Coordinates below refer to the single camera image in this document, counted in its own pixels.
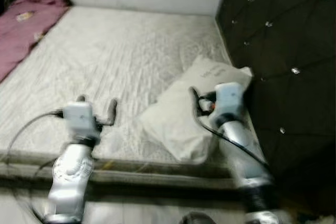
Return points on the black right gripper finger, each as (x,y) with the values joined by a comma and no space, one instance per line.
(193,94)

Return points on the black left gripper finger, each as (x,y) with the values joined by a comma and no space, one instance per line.
(112,111)
(81,99)

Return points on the white pillow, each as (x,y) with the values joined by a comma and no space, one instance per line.
(173,124)

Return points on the quilted white mattress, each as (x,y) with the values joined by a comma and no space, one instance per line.
(105,51)

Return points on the pink Mickey print blanket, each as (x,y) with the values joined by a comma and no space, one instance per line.
(21,30)

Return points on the black tufted headboard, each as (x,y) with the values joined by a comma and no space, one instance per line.
(289,35)

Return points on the grey robot right leg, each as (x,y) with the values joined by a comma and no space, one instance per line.
(198,219)

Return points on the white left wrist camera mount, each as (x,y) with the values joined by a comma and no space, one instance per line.
(80,116)

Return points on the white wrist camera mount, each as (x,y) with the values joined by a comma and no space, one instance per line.
(80,116)
(229,100)

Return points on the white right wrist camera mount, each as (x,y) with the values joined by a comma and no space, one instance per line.
(229,100)

